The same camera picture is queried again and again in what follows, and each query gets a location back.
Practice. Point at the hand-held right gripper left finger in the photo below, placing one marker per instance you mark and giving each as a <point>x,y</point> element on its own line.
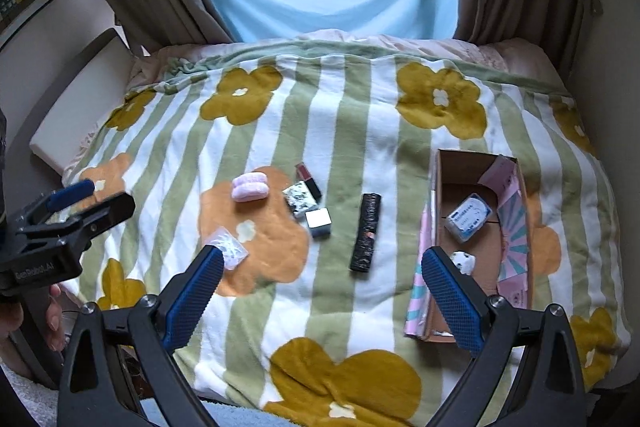
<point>195,297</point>

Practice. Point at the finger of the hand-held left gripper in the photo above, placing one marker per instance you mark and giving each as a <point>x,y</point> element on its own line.
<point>70,197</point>
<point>107,212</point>

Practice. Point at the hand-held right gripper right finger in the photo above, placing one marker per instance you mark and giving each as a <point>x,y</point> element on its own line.
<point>450,297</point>

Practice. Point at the small clear plastic bag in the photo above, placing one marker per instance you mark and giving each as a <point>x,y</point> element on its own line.
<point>231,247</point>

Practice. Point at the long black packet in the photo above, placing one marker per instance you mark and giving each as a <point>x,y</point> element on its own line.
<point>366,232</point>

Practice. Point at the cardboard box with pink print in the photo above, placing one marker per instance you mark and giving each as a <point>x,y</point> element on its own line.
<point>470,177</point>

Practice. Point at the black and white tissue pack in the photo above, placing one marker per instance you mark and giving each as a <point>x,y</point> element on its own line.
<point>299,199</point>

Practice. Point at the small silver square box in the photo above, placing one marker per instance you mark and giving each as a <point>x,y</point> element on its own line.
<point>318,223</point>

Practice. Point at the dark red lipstick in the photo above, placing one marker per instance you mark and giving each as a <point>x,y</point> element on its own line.
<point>309,179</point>

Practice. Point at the person's left hand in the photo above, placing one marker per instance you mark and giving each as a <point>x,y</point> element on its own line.
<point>55,317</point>

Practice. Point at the small white spotted trinket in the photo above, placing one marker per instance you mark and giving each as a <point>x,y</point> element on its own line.
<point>463,262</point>

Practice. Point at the white padded headboard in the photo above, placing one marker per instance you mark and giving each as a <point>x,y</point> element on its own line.
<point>80,107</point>

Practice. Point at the white fluffy cloth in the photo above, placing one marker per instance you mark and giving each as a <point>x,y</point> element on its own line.
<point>25,399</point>

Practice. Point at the striped floral blanket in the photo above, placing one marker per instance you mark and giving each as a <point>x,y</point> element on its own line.
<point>340,107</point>

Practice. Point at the pink quilt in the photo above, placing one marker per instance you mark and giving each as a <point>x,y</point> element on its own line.
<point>400,43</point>

